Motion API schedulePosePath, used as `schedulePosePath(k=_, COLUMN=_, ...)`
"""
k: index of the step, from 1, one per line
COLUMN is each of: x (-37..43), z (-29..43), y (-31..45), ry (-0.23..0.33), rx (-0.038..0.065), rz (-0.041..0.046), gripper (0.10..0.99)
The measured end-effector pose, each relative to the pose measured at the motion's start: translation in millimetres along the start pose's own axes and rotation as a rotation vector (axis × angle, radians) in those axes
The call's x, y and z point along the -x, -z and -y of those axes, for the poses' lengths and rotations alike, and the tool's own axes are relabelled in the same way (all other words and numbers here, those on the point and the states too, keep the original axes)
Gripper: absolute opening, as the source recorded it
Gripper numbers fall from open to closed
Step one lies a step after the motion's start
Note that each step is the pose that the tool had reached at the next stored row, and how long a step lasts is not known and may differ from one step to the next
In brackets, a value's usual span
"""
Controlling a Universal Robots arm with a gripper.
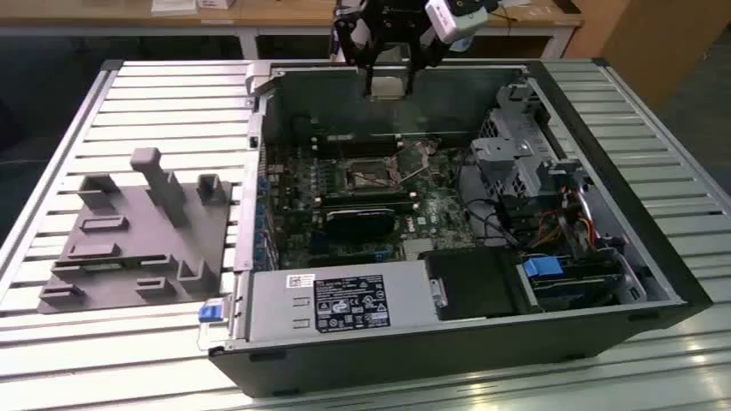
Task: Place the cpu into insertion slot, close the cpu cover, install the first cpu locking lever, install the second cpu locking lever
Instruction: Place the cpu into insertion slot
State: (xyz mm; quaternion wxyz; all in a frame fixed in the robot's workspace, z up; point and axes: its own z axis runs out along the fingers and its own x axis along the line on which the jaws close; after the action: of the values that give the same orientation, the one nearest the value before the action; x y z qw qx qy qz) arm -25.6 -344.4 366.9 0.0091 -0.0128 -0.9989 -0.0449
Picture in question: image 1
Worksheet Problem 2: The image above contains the grey metal drive cage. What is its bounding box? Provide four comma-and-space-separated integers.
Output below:
467, 83, 572, 200

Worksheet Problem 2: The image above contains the silver square CPU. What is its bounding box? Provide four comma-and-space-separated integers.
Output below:
369, 76, 413, 102

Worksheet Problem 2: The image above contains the blue disk carrier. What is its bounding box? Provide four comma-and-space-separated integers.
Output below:
520, 255, 565, 280

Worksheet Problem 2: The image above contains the grey metal disk bay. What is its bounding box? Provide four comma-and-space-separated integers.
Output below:
512, 247, 652, 313

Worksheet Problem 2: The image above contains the metal socket cover frame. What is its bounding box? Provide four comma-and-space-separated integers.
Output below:
387, 139, 441, 188

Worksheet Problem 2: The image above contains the black drive bay cover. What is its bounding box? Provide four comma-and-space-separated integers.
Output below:
419, 250, 529, 320

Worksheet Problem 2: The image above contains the long wooden desk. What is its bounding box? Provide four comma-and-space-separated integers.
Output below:
0, 0, 584, 61

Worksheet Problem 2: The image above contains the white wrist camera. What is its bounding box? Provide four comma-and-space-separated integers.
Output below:
425, 0, 489, 44

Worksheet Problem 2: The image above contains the blue case latch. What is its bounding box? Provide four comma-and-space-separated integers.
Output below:
197, 299, 225, 322

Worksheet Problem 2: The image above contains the black graphics card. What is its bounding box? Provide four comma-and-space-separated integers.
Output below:
321, 205, 399, 246

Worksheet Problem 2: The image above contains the black RAM slot bank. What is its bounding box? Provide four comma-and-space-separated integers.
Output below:
317, 130, 401, 157
324, 191, 417, 214

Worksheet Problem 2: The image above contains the grey power supply unit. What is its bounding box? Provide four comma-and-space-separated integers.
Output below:
242, 260, 441, 343

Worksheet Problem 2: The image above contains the CPU socket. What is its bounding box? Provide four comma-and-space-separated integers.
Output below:
340, 157, 399, 194

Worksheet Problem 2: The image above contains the black data wire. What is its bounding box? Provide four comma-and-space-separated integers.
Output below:
460, 194, 524, 252

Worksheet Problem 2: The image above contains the black open PC case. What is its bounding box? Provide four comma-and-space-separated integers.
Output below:
208, 57, 715, 397

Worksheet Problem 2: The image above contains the green motherboard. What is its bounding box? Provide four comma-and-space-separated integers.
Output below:
258, 136, 480, 273

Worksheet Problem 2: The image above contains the yellow red wire bundle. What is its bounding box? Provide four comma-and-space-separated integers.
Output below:
528, 183, 600, 253

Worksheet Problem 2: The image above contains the brown wooden cabinet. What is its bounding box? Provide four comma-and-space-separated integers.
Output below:
561, 0, 731, 110

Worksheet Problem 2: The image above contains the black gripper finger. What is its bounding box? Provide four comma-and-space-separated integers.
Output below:
332, 0, 379, 98
404, 23, 453, 96

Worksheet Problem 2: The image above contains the grey plastic parts rack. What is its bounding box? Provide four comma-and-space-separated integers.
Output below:
34, 147, 234, 316

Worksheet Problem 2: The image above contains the silver chipset heatsink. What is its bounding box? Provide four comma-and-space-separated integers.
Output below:
401, 238, 436, 259

